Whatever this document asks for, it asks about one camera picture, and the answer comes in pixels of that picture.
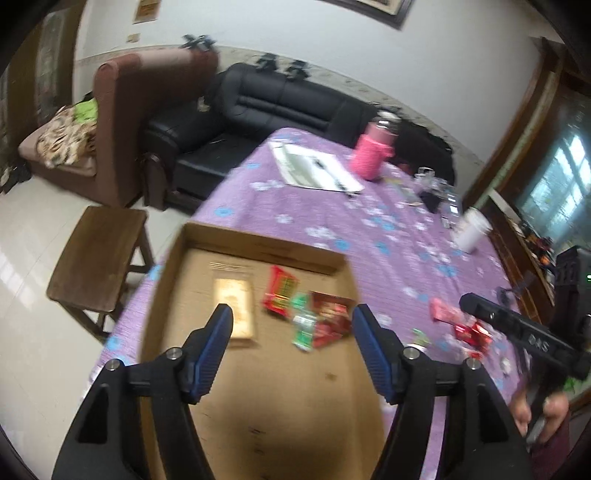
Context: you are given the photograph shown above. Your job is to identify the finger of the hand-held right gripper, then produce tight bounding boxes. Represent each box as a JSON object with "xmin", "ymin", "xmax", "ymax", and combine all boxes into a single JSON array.
[{"xmin": 459, "ymin": 292, "xmax": 591, "ymax": 381}]

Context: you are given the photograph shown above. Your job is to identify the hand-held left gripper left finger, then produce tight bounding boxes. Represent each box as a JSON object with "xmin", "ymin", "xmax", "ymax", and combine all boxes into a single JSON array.
[{"xmin": 51, "ymin": 304, "xmax": 234, "ymax": 480}]

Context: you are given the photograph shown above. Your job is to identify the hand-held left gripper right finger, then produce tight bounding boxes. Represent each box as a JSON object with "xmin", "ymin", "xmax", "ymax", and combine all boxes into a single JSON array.
[{"xmin": 352, "ymin": 304, "xmax": 532, "ymax": 480}]

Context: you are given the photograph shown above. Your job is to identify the beige snack packet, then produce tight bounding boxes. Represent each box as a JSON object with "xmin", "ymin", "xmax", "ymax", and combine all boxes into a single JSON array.
[{"xmin": 210, "ymin": 263, "xmax": 257, "ymax": 349}]

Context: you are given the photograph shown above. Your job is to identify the dark red snack packet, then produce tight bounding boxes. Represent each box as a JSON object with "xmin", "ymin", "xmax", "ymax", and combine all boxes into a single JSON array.
[{"xmin": 309, "ymin": 291, "xmax": 358, "ymax": 349}]

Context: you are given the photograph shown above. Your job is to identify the pink snack packet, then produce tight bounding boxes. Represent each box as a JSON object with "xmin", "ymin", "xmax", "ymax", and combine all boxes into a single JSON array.
[{"xmin": 429, "ymin": 296, "xmax": 463, "ymax": 325}]

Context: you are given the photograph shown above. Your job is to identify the shallow cardboard box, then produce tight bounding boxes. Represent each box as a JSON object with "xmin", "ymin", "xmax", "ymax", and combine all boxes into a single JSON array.
[{"xmin": 139, "ymin": 222, "xmax": 389, "ymax": 480}]

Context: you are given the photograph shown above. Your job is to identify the red green striped snack packet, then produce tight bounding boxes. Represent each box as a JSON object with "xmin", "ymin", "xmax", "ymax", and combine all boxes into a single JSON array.
[{"xmin": 262, "ymin": 265, "xmax": 298, "ymax": 319}]

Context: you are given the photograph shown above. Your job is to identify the person's right forearm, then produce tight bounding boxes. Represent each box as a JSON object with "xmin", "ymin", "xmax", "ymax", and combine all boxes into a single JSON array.
[{"xmin": 530, "ymin": 415, "xmax": 577, "ymax": 480}]

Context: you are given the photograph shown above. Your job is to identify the person's right hand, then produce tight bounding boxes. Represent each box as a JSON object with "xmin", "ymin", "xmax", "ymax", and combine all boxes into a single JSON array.
[{"xmin": 512, "ymin": 390, "xmax": 570, "ymax": 437}]

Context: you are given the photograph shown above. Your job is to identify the small black gadget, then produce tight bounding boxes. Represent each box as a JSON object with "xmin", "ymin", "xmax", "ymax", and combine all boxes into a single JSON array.
[{"xmin": 496, "ymin": 272, "xmax": 536, "ymax": 306}]

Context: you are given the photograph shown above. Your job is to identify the white cup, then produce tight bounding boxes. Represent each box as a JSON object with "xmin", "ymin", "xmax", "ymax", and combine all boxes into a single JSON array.
[{"xmin": 455, "ymin": 208, "xmax": 492, "ymax": 254}]

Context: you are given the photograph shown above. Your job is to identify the purple floral tablecloth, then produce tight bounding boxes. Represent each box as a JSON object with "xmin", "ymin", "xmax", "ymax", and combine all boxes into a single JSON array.
[{"xmin": 95, "ymin": 127, "xmax": 555, "ymax": 480}]

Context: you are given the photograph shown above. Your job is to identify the wooden stool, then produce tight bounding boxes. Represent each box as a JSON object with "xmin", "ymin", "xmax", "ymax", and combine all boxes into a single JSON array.
[{"xmin": 46, "ymin": 205, "xmax": 155, "ymax": 342}]

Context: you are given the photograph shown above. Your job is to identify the black pouch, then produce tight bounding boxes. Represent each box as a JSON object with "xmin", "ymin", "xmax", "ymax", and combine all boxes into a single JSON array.
[{"xmin": 420, "ymin": 191, "xmax": 446, "ymax": 213}]

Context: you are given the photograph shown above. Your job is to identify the white paper stack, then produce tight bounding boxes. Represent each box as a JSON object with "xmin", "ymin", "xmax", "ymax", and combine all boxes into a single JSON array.
[{"xmin": 269, "ymin": 141, "xmax": 365, "ymax": 192}]

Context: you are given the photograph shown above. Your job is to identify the pink sleeved bottle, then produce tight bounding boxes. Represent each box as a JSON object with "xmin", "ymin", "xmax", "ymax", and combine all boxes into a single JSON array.
[{"xmin": 349, "ymin": 111, "xmax": 400, "ymax": 181}]

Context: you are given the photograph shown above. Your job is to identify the brown armchair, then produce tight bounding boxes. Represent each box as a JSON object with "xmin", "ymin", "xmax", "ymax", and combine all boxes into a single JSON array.
[{"xmin": 18, "ymin": 46, "xmax": 220, "ymax": 208}]

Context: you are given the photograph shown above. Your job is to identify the black leather sofa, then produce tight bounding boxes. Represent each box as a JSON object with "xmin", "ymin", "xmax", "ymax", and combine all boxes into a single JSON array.
[{"xmin": 143, "ymin": 62, "xmax": 455, "ymax": 213}]

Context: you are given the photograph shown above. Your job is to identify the patterned blanket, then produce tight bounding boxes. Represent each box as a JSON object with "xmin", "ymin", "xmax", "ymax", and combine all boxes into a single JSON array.
[{"xmin": 37, "ymin": 104, "xmax": 98, "ymax": 167}]

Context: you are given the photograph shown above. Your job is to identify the green cloth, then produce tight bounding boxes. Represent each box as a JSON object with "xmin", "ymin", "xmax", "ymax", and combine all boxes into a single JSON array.
[{"xmin": 74, "ymin": 98, "xmax": 99, "ymax": 123}]

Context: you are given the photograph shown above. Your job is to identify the wooden glass panel doors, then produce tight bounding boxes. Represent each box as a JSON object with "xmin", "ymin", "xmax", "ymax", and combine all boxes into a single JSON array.
[{"xmin": 0, "ymin": 14, "xmax": 86, "ymax": 195}]

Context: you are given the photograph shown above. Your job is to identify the framed painting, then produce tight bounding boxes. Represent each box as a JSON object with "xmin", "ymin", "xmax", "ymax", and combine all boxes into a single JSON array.
[{"xmin": 318, "ymin": 0, "xmax": 414, "ymax": 29}]

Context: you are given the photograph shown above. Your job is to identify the wooden door frame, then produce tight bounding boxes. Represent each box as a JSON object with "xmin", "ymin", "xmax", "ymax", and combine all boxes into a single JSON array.
[{"xmin": 462, "ymin": 37, "xmax": 571, "ymax": 208}]

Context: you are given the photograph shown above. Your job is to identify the yellow wall plaque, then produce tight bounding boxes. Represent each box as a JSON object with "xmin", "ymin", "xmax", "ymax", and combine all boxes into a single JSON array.
[{"xmin": 133, "ymin": 0, "xmax": 160, "ymax": 24}]

